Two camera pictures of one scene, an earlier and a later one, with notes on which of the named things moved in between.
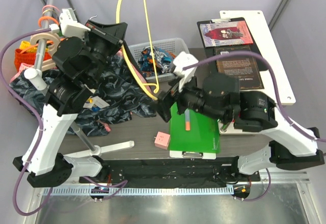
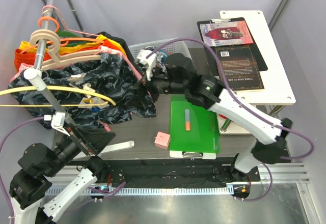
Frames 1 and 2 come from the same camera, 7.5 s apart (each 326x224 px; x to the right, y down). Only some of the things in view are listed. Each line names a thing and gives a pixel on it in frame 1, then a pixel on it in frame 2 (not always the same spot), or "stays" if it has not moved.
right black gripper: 164,101 to 147,86
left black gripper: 114,33 to 93,140
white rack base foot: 97,150 stays
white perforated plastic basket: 175,45 stays
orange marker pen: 187,121 stays
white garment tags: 96,101 stays
